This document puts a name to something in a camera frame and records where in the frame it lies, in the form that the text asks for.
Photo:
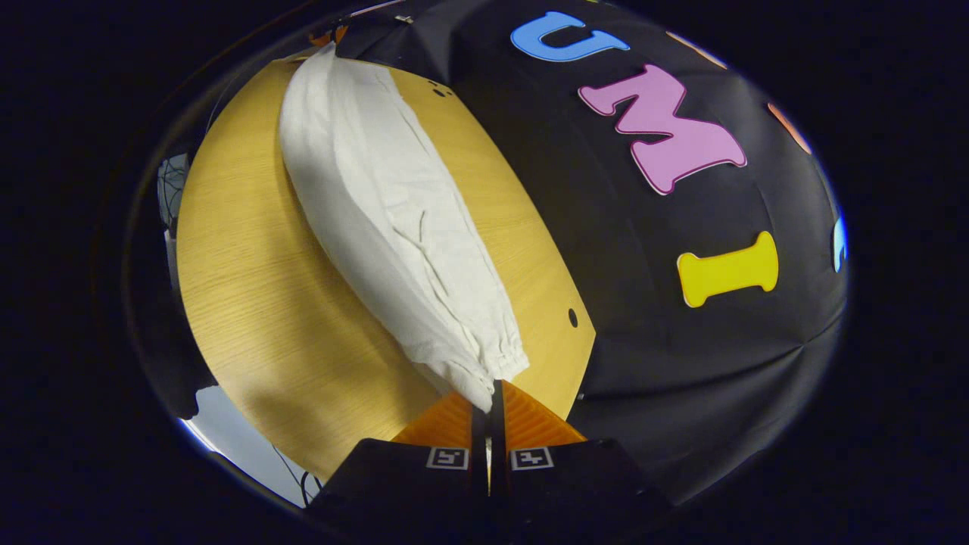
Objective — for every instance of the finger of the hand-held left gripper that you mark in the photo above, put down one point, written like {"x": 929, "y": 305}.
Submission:
{"x": 331, "y": 35}

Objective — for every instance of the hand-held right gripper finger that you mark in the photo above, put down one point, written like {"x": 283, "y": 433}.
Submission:
{"x": 479, "y": 431}
{"x": 497, "y": 431}

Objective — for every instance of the black backdrop cloth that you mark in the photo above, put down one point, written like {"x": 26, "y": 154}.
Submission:
{"x": 606, "y": 250}

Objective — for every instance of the white jeans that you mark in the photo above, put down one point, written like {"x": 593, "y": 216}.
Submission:
{"x": 394, "y": 212}

